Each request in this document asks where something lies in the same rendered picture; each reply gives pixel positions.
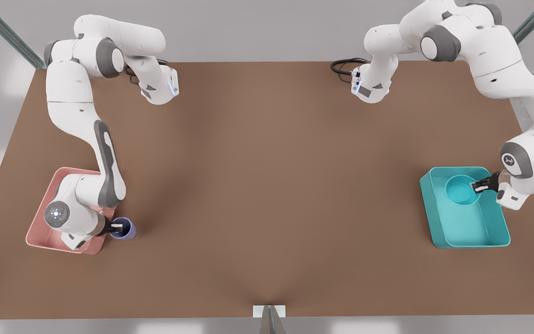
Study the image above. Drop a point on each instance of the purple cup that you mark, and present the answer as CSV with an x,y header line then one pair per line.
x,y
125,230

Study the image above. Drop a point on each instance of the teal bowl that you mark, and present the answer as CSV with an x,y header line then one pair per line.
x,y
459,190

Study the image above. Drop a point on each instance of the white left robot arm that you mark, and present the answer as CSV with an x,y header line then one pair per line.
x,y
508,69

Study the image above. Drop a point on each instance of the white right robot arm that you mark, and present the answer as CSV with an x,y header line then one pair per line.
x,y
70,106

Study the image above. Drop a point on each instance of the teal box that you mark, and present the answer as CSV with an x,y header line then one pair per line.
x,y
466,222

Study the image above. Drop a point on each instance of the pink box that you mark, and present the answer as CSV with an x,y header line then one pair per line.
x,y
49,232

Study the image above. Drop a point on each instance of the silver frame post with foot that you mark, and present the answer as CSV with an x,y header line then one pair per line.
x,y
270,320

